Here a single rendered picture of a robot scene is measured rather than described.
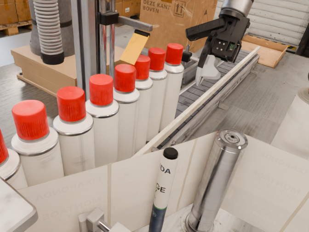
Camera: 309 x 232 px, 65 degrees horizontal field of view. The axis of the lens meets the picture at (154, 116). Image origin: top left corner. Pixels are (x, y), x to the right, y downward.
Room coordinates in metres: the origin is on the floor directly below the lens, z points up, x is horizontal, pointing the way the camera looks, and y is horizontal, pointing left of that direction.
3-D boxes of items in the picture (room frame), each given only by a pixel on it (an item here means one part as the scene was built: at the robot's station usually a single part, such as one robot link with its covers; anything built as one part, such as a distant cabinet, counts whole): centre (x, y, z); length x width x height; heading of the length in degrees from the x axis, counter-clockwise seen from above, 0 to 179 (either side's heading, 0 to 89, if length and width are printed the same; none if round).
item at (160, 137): (0.68, -0.17, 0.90); 1.07 x 0.01 x 0.02; 150
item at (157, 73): (0.44, 0.01, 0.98); 0.05 x 0.05 x 0.20
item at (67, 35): (0.76, 0.35, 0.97); 0.15 x 0.15 x 0.10
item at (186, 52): (0.77, -0.10, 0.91); 0.07 x 0.03 x 0.16; 60
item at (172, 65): (0.48, -0.02, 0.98); 0.05 x 0.05 x 0.20
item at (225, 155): (0.23, -0.10, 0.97); 0.05 x 0.05 x 0.19
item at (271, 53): (1.31, -0.49, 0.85); 0.30 x 0.26 x 0.04; 150
